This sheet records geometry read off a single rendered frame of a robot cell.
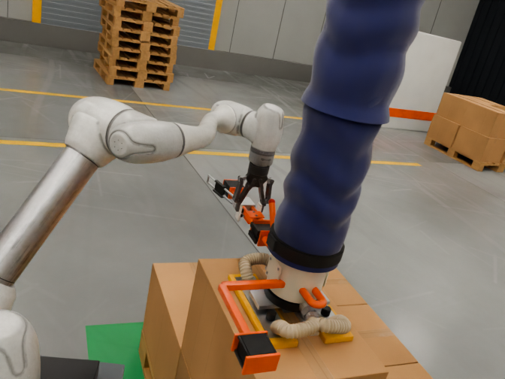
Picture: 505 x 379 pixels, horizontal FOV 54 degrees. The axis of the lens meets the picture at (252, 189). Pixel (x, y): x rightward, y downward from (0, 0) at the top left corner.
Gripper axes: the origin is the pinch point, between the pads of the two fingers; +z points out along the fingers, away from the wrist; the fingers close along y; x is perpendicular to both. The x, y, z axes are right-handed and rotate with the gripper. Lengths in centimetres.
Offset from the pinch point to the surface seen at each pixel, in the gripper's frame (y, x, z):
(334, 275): 74, 34, 53
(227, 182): -2.6, 20.2, -3.3
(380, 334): 72, -13, 53
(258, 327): -13, -50, 11
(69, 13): -32, 877, 40
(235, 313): -25, -58, -1
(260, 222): -0.4, -12.2, -2.5
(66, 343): -55, 59, 107
